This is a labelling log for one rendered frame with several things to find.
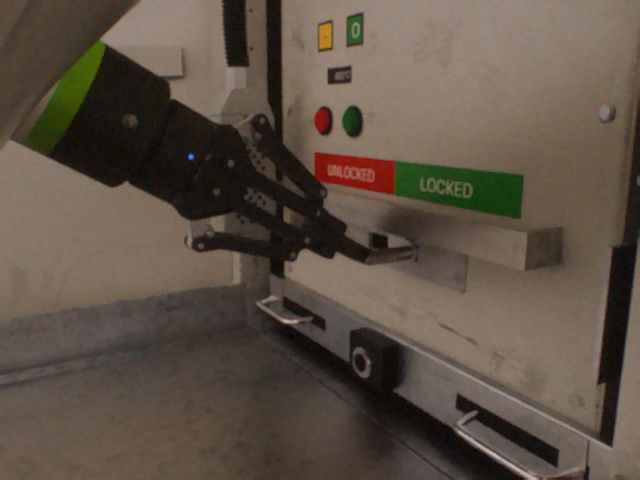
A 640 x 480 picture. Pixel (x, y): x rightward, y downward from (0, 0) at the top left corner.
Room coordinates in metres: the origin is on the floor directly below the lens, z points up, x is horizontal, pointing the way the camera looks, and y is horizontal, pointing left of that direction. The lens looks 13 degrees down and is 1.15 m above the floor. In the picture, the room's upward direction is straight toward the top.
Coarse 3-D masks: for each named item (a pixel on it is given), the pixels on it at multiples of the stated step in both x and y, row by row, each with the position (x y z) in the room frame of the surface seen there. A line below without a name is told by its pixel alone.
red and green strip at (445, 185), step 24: (336, 168) 0.69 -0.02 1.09; (360, 168) 0.65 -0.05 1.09; (384, 168) 0.61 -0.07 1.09; (408, 168) 0.58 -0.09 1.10; (432, 168) 0.55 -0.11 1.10; (456, 168) 0.52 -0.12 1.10; (384, 192) 0.61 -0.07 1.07; (408, 192) 0.57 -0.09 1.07; (432, 192) 0.55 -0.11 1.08; (456, 192) 0.52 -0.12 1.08; (480, 192) 0.49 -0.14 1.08; (504, 192) 0.47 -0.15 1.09; (504, 216) 0.47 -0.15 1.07
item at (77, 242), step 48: (144, 0) 0.87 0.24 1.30; (192, 0) 0.88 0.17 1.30; (144, 48) 0.85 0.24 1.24; (192, 48) 0.88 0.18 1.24; (192, 96) 0.88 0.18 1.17; (0, 192) 0.83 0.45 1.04; (48, 192) 0.84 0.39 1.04; (96, 192) 0.85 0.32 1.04; (144, 192) 0.86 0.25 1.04; (0, 240) 0.83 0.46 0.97; (48, 240) 0.84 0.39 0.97; (96, 240) 0.85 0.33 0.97; (144, 240) 0.86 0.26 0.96; (0, 288) 0.83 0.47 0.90; (48, 288) 0.84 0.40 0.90; (96, 288) 0.85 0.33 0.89; (144, 288) 0.86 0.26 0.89; (192, 288) 0.87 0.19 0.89
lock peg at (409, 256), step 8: (392, 248) 0.55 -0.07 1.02; (400, 248) 0.56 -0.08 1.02; (408, 248) 0.56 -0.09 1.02; (416, 248) 0.56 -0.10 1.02; (368, 256) 0.54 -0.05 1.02; (376, 256) 0.54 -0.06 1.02; (384, 256) 0.54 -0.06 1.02; (392, 256) 0.55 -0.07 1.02; (400, 256) 0.55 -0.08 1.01; (408, 256) 0.56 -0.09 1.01; (416, 256) 0.56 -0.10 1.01; (368, 264) 0.54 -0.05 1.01
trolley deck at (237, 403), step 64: (64, 384) 0.62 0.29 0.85; (128, 384) 0.62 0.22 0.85; (192, 384) 0.62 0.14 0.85; (256, 384) 0.62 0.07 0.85; (320, 384) 0.62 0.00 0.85; (0, 448) 0.49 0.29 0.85; (64, 448) 0.49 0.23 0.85; (128, 448) 0.49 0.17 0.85; (192, 448) 0.49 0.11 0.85; (256, 448) 0.49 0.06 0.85; (320, 448) 0.49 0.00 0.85; (384, 448) 0.49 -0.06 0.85
